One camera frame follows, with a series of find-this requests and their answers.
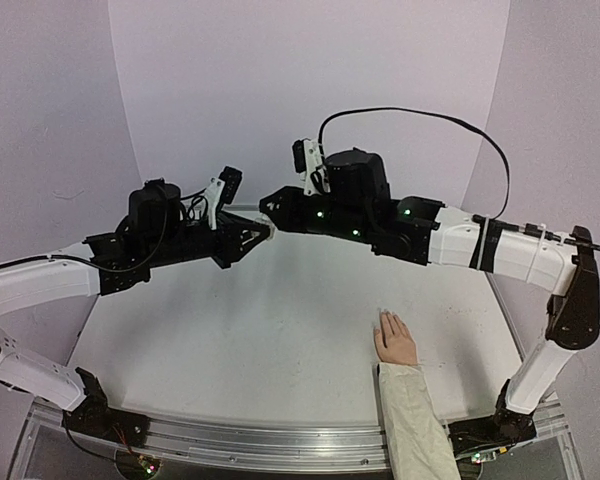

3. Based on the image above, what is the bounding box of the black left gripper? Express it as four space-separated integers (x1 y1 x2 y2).
147 209 271 269

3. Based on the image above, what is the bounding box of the beige sleeved forearm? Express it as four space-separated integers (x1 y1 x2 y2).
378 362 460 480

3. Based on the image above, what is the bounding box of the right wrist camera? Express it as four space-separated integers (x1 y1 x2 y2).
292 138 329 196

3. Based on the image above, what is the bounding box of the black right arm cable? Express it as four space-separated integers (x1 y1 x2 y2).
318 107 600 329

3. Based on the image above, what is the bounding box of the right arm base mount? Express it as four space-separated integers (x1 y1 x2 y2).
448 391 537 458

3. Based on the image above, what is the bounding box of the mannequin hand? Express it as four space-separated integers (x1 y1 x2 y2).
374 310 419 367

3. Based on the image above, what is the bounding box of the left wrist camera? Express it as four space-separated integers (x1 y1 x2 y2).
181 166 243 231

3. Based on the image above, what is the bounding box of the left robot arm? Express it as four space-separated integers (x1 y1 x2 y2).
0 179 272 437

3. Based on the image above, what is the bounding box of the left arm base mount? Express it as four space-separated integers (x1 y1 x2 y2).
62 367 150 448

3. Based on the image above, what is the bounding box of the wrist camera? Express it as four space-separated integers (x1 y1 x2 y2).
181 166 243 231
292 138 329 196

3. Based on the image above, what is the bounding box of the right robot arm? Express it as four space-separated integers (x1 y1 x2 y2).
258 142 600 414

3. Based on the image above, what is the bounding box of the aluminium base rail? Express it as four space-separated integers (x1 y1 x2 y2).
7 400 584 479

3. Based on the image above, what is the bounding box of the clear nail polish bottle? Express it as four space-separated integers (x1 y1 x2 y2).
254 215 274 227

